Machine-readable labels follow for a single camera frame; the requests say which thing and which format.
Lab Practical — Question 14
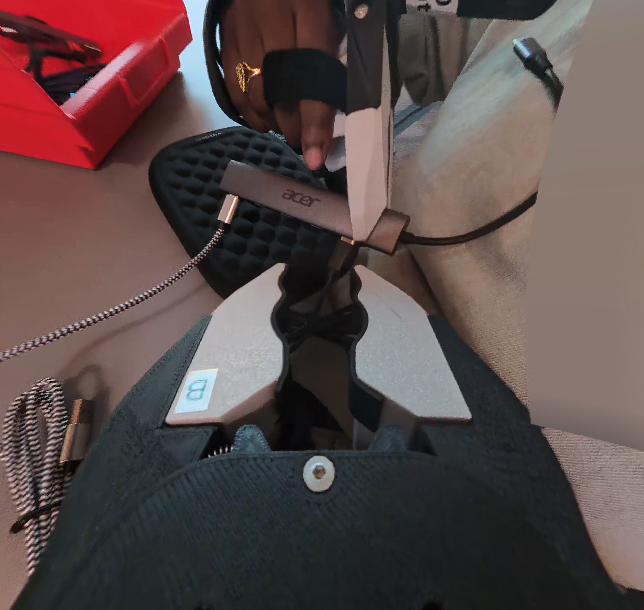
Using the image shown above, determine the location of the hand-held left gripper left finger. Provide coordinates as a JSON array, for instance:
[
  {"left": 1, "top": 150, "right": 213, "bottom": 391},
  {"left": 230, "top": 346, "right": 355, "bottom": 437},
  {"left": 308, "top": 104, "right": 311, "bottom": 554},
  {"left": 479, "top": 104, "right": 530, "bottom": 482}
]
[{"left": 165, "top": 263, "right": 293, "bottom": 429}]

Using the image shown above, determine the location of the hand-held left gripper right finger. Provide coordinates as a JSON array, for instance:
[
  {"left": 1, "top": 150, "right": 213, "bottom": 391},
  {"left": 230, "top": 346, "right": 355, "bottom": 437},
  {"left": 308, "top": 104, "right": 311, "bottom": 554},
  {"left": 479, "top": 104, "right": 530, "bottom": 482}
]
[{"left": 350, "top": 264, "right": 474, "bottom": 434}]

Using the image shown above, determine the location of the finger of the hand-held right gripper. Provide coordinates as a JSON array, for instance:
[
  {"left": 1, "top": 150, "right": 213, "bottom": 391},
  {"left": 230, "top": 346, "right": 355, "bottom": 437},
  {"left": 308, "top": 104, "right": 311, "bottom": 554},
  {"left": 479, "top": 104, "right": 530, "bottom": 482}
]
[{"left": 346, "top": 101, "right": 399, "bottom": 245}]

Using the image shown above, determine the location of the black hub cable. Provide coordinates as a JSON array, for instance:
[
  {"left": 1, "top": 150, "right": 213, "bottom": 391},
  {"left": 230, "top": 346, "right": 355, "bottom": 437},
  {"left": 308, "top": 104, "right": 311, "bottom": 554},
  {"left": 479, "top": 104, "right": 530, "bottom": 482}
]
[{"left": 402, "top": 37, "right": 564, "bottom": 247}]

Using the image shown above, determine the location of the black white braided cable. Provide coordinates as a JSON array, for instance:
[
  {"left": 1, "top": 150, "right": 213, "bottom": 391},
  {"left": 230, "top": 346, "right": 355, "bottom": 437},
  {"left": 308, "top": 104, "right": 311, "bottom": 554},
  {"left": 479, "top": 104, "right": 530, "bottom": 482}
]
[{"left": 0, "top": 194, "right": 241, "bottom": 578}]

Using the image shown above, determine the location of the red bin with black divider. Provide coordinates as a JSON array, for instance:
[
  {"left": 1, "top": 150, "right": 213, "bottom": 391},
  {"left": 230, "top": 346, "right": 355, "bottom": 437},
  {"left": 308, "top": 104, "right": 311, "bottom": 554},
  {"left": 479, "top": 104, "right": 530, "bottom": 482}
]
[{"left": 0, "top": 0, "right": 193, "bottom": 171}]

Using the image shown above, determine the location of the person's right hand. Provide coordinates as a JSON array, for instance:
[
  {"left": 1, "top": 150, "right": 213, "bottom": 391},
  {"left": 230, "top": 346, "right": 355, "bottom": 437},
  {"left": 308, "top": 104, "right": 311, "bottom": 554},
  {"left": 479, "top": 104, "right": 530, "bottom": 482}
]
[{"left": 219, "top": 0, "right": 347, "bottom": 170}]

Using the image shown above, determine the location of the black honeycomb cushion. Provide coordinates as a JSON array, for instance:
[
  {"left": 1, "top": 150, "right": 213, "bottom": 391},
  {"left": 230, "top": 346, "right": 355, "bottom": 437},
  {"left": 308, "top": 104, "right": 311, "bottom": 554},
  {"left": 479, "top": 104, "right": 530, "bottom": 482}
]
[{"left": 148, "top": 126, "right": 353, "bottom": 299}]

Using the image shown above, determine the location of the gold finger ring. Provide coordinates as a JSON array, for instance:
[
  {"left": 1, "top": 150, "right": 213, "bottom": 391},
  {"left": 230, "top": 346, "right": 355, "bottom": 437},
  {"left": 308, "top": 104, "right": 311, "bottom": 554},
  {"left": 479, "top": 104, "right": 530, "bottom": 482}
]
[{"left": 235, "top": 61, "right": 262, "bottom": 93}]

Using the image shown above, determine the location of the thin black cable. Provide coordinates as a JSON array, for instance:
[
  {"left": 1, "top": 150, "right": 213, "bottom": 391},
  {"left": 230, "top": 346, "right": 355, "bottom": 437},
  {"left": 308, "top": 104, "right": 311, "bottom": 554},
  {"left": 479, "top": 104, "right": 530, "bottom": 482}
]
[{"left": 22, "top": 44, "right": 107, "bottom": 106}]

